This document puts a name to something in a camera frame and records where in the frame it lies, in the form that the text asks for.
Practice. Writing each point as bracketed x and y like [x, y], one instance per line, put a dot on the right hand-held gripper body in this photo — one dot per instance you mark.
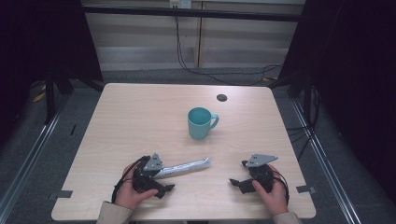
[263, 174]

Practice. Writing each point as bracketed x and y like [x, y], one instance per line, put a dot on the metal floor rail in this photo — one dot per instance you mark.
[323, 161]
[31, 149]

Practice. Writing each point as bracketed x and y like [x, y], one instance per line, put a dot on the round black table grommet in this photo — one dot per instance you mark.
[221, 97]

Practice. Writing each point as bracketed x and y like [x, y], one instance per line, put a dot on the teal ceramic mug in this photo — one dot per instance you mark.
[198, 128]

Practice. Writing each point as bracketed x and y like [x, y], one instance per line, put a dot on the person's right hand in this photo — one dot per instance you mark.
[274, 199]

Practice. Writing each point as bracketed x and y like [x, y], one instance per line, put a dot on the black horizontal bar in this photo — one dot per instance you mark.
[193, 13]

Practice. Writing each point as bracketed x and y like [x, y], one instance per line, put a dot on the black metal stand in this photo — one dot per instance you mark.
[308, 99]
[49, 93]

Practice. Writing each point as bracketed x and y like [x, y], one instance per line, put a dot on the yellow floor object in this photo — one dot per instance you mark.
[39, 96]

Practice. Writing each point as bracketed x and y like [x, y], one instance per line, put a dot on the black curtain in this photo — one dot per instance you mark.
[37, 46]
[358, 77]

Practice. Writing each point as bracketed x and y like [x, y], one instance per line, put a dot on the person's left hand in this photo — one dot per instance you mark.
[130, 196]

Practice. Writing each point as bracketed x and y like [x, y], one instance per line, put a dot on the white wall socket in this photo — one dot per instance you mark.
[180, 3]

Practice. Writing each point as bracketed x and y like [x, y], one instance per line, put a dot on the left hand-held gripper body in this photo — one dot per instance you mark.
[146, 177]

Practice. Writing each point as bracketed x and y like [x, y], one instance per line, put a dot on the grey tape strip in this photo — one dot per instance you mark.
[62, 194]
[305, 189]

